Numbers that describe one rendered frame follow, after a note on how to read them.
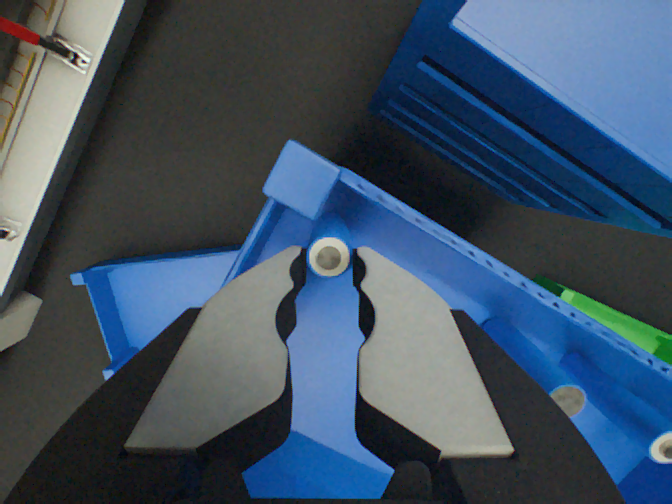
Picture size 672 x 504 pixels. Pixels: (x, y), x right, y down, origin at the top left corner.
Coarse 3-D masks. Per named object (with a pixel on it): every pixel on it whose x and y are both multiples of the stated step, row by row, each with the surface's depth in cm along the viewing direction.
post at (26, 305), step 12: (12, 300) 60; (24, 300) 61; (36, 300) 63; (12, 312) 58; (24, 312) 60; (36, 312) 64; (0, 324) 56; (12, 324) 59; (24, 324) 62; (0, 336) 58; (12, 336) 61; (24, 336) 65; (0, 348) 60
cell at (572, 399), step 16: (496, 320) 19; (496, 336) 18; (512, 336) 18; (512, 352) 17; (528, 352) 16; (528, 368) 15; (544, 368) 15; (560, 368) 15; (544, 384) 14; (560, 384) 14; (576, 384) 14; (560, 400) 14; (576, 400) 14
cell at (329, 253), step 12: (324, 216) 17; (336, 216) 17; (324, 228) 14; (336, 228) 14; (312, 240) 12; (324, 240) 12; (336, 240) 12; (348, 240) 13; (312, 252) 13; (324, 252) 12; (336, 252) 12; (348, 252) 13; (312, 264) 13; (324, 264) 12; (336, 264) 12; (348, 264) 13; (324, 276) 13; (336, 276) 13
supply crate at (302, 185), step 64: (320, 192) 11; (384, 192) 13; (256, 256) 18; (384, 256) 19; (448, 256) 19; (320, 320) 20; (512, 320) 20; (576, 320) 14; (320, 384) 21; (640, 384) 21; (320, 448) 22
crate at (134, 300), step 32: (160, 256) 59; (192, 256) 55; (224, 256) 61; (96, 288) 59; (128, 288) 62; (160, 288) 62; (192, 288) 62; (128, 320) 64; (160, 320) 64; (128, 352) 64
